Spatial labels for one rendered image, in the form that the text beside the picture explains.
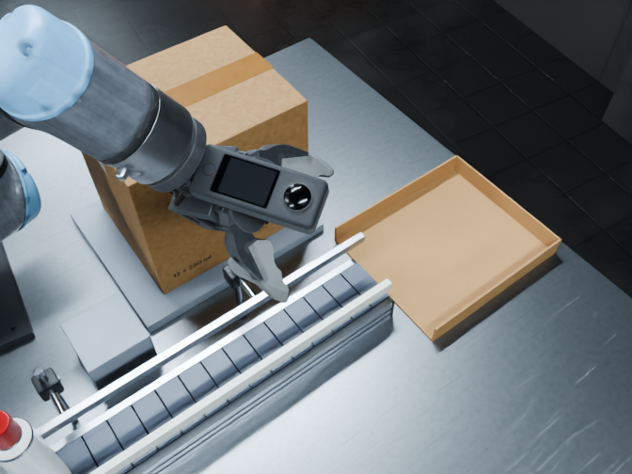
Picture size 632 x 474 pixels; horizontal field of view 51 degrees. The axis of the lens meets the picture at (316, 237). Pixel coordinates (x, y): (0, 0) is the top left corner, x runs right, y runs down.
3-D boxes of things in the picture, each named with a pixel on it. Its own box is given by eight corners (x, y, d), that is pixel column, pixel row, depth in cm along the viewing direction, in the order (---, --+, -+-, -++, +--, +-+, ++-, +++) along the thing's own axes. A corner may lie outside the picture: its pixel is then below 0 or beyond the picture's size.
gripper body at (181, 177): (234, 167, 69) (148, 109, 60) (293, 172, 64) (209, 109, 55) (208, 233, 68) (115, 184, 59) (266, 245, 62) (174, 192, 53)
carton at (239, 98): (164, 295, 109) (126, 186, 88) (102, 207, 121) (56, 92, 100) (309, 213, 120) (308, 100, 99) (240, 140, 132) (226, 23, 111)
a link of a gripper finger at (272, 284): (255, 292, 72) (228, 220, 67) (295, 302, 68) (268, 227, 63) (236, 308, 70) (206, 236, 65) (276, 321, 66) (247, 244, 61)
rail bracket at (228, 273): (254, 346, 106) (245, 290, 93) (230, 315, 109) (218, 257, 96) (271, 336, 107) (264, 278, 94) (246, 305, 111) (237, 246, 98)
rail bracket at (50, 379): (82, 457, 95) (44, 411, 82) (61, 418, 98) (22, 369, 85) (102, 444, 96) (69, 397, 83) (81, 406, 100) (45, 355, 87)
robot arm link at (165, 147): (172, 81, 51) (133, 175, 50) (213, 111, 55) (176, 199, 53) (118, 83, 56) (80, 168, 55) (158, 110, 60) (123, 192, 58)
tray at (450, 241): (433, 342, 106) (435, 329, 103) (334, 241, 119) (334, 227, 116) (555, 253, 117) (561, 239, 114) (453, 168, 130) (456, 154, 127)
